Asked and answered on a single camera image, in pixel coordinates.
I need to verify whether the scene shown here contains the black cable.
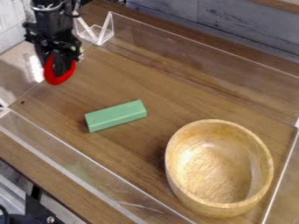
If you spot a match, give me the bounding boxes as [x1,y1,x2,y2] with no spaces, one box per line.
[0,204,10,224]

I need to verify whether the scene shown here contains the red fuzzy ball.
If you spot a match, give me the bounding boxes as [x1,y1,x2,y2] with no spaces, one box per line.
[42,55,75,85]

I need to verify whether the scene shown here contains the clear acrylic tray walls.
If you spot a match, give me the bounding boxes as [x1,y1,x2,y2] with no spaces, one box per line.
[0,12,299,224]

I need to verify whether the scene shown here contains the black metal bracket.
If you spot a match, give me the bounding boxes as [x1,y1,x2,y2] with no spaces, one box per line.
[23,195,65,224]

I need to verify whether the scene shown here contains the wooden bowl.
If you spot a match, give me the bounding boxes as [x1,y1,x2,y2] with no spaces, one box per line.
[164,119,274,218]

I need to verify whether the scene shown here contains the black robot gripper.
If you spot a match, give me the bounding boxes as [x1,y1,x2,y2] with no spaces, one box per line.
[22,22,82,77]

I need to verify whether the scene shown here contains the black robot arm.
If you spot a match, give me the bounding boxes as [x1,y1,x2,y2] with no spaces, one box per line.
[22,0,81,81]

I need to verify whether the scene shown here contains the green rectangular block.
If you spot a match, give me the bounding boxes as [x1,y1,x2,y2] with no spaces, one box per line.
[83,100,146,132]

